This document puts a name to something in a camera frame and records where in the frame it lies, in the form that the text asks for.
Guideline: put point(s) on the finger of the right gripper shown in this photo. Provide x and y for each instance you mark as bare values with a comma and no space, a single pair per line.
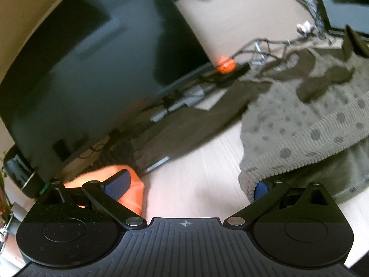
356,41

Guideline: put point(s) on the orange pumpkin figurine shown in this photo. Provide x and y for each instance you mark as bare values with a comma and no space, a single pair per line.
226,65

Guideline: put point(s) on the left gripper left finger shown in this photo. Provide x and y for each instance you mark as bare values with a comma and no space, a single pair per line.
72,227

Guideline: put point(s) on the black computer tower case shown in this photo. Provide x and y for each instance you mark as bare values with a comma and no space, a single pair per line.
337,14

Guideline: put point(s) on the crumpled white paper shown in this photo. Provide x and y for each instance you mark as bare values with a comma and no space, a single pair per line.
305,28

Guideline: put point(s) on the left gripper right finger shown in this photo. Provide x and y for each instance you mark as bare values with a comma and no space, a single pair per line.
301,228

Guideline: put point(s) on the black keyboard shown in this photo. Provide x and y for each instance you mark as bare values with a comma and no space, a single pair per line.
121,151

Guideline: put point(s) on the black computer monitor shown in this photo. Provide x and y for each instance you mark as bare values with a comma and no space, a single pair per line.
88,68

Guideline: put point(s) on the olive polka dot sweater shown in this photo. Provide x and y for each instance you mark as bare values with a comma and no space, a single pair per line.
303,119

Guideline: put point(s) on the orange fabric bag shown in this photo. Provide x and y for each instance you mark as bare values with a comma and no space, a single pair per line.
120,182

